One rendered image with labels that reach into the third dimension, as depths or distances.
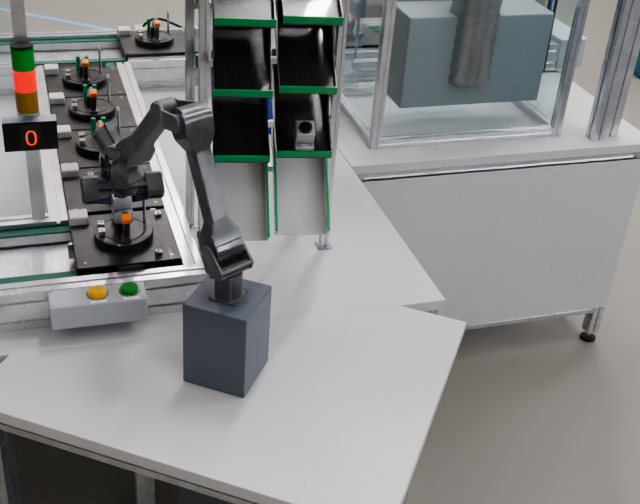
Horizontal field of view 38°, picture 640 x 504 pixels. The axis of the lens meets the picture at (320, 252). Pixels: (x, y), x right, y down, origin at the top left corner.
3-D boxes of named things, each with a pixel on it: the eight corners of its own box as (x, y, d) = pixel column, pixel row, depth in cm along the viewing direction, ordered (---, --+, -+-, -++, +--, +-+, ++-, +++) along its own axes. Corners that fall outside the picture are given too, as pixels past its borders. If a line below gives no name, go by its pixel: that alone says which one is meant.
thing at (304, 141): (313, 155, 221) (316, 136, 215) (294, 155, 220) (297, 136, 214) (310, 128, 225) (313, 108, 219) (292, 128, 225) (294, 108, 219)
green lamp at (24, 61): (35, 71, 208) (33, 50, 206) (12, 72, 207) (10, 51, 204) (34, 63, 212) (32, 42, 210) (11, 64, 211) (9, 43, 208)
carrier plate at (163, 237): (182, 265, 221) (182, 257, 220) (77, 276, 214) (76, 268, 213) (165, 215, 240) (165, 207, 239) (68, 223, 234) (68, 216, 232)
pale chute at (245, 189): (268, 240, 226) (269, 236, 222) (213, 241, 224) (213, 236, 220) (265, 130, 232) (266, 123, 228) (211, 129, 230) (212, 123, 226)
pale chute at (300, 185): (327, 235, 230) (330, 230, 226) (274, 235, 229) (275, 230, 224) (323, 126, 237) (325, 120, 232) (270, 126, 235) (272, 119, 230)
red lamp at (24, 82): (37, 93, 211) (36, 72, 208) (14, 94, 210) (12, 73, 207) (36, 84, 215) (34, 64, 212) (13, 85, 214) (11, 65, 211)
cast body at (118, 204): (133, 222, 222) (132, 196, 218) (114, 224, 220) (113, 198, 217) (128, 205, 228) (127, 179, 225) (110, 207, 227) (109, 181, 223)
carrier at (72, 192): (164, 212, 242) (163, 168, 235) (68, 220, 235) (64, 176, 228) (150, 169, 261) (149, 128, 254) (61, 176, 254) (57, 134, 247)
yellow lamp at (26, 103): (39, 113, 214) (38, 93, 211) (16, 114, 212) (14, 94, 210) (38, 104, 218) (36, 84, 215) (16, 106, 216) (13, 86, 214)
